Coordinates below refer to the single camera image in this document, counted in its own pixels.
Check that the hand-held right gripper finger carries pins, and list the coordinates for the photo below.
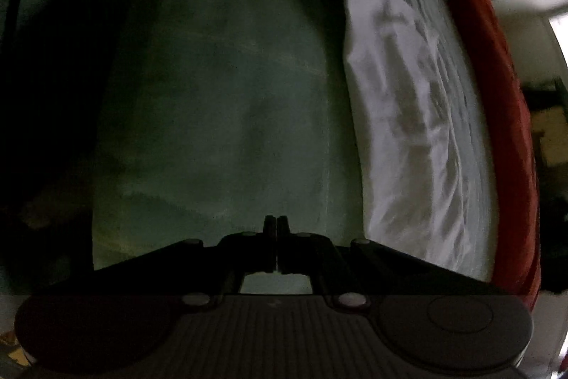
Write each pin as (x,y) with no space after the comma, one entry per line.
(282,246)
(271,246)

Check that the white towel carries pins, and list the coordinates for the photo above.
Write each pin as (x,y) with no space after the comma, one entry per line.
(399,117)

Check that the light green bed sheet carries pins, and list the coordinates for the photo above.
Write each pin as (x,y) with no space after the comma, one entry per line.
(222,95)

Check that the red duvet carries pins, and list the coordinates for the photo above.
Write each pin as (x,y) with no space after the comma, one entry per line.
(501,72)

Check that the window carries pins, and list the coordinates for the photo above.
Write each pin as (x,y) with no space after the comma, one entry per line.
(560,41)

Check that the cardboard box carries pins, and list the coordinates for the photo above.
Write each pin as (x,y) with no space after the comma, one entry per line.
(552,139)

